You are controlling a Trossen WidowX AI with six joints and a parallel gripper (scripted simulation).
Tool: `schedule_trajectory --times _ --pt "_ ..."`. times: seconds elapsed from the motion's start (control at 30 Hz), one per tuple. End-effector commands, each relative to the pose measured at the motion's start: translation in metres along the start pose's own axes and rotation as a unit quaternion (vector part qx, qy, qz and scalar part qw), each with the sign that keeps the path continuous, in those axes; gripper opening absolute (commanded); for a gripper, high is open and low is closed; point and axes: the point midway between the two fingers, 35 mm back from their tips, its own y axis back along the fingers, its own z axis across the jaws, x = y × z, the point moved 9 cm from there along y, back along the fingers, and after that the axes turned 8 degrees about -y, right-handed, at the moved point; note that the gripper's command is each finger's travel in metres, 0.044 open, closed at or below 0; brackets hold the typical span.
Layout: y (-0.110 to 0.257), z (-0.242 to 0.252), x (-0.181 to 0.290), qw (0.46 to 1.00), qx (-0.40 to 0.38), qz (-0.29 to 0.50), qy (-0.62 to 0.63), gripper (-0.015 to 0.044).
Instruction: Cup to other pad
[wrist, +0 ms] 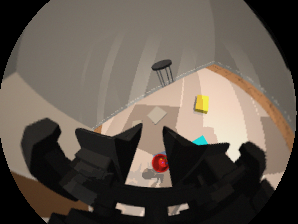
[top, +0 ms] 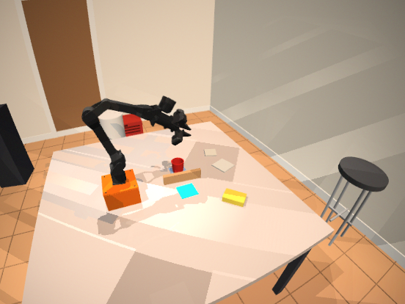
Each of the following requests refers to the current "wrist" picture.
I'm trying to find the white flat square pad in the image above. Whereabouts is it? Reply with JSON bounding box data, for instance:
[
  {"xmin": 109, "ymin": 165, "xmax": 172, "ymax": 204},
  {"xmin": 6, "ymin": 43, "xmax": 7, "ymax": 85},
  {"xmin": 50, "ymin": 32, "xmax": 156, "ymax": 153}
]
[{"xmin": 148, "ymin": 107, "xmax": 166, "ymax": 125}]

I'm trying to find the yellow rectangular block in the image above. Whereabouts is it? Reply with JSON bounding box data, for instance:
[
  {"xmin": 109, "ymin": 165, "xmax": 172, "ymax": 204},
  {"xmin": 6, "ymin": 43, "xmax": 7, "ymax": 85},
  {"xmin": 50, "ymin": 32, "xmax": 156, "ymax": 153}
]
[{"xmin": 194, "ymin": 95, "xmax": 209, "ymax": 115}]

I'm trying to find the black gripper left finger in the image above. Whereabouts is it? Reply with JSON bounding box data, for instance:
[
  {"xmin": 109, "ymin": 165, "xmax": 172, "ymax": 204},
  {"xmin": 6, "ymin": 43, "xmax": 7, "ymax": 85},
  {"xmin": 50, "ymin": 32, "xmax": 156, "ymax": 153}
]
[{"xmin": 74, "ymin": 123, "xmax": 142, "ymax": 184}]

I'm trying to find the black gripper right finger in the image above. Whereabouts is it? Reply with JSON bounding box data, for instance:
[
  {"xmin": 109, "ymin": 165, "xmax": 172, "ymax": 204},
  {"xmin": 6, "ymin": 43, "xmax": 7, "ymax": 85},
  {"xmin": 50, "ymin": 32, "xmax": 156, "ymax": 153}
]
[{"xmin": 162, "ymin": 127, "xmax": 230, "ymax": 186}]

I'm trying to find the dark red cup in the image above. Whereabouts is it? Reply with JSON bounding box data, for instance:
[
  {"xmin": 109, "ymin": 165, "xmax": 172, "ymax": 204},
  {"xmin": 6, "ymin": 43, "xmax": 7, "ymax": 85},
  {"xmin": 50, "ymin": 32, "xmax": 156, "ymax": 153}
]
[{"xmin": 152, "ymin": 153, "xmax": 169, "ymax": 172}]

